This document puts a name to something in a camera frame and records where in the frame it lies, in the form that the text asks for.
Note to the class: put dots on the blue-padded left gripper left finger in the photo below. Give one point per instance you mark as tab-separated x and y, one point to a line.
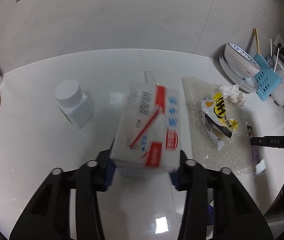
47	215

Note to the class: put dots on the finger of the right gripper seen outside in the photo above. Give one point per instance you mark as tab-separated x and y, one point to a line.
268	141

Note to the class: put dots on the blue white milk carton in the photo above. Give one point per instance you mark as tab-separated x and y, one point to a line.
148	139

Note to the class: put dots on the purple snack sachet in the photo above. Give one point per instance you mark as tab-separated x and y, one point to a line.
258	162

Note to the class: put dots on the clear bubble wrap sheet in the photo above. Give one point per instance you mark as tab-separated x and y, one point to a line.
237	152

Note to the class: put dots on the blue plastic utensil holder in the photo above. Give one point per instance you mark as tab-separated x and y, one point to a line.
266	78

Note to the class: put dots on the crumpled white tissue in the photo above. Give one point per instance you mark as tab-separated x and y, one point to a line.
236	96

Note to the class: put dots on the white blue-patterned plate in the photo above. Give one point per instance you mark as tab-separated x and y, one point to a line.
249	85

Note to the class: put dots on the yellow silver snack wrapper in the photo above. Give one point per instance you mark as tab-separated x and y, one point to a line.
215	120

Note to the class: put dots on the white blue-rimmed bowl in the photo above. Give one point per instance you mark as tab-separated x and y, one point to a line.
240	61

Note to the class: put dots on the wooden chopsticks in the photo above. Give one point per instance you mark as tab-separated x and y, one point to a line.
255	32

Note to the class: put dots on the white pill bottle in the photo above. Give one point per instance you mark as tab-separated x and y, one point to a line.
73	102

